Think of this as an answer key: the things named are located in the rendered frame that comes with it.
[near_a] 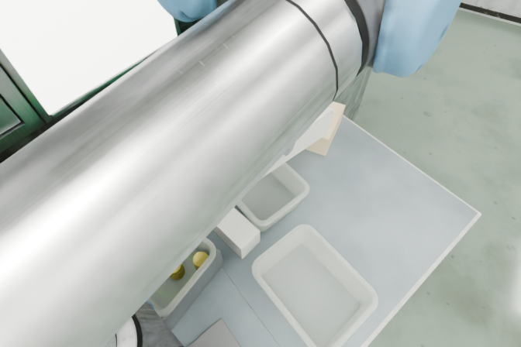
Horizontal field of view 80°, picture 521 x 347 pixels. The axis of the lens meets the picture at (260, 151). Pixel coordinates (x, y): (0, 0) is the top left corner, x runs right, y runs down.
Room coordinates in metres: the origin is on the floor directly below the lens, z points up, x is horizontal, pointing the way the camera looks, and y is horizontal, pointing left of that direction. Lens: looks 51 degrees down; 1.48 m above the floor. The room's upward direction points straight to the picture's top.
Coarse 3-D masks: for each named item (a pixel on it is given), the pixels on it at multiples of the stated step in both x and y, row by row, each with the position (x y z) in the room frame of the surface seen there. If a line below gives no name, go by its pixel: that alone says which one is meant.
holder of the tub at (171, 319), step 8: (216, 256) 0.25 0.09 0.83; (216, 264) 0.24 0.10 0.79; (208, 272) 0.22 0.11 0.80; (216, 272) 0.24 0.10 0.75; (200, 280) 0.20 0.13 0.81; (208, 280) 0.21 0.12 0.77; (192, 288) 0.18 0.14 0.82; (200, 288) 0.20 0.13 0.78; (192, 296) 0.18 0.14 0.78; (184, 304) 0.16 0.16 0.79; (176, 312) 0.14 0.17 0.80; (184, 312) 0.15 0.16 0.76; (168, 320) 0.13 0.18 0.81; (176, 320) 0.13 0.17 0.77
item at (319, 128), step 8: (328, 112) 0.39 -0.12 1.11; (320, 120) 0.38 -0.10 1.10; (328, 120) 0.39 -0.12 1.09; (312, 128) 0.37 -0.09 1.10; (320, 128) 0.38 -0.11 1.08; (328, 128) 0.40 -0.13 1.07; (304, 136) 0.36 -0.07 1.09; (312, 136) 0.37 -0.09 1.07; (320, 136) 0.38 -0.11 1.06; (296, 144) 0.34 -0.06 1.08; (304, 144) 0.36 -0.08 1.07; (296, 152) 0.35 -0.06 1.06; (280, 160) 0.32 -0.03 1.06; (272, 168) 0.31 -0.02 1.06
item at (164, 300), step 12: (204, 240) 0.28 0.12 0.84; (192, 252) 0.28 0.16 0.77; (192, 264) 0.25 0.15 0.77; (204, 264) 0.22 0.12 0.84; (192, 276) 0.20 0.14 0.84; (168, 288) 0.20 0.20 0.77; (180, 288) 0.20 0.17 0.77; (156, 300) 0.17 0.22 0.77; (168, 300) 0.17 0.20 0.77; (180, 300) 0.16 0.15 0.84; (168, 312) 0.13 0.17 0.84
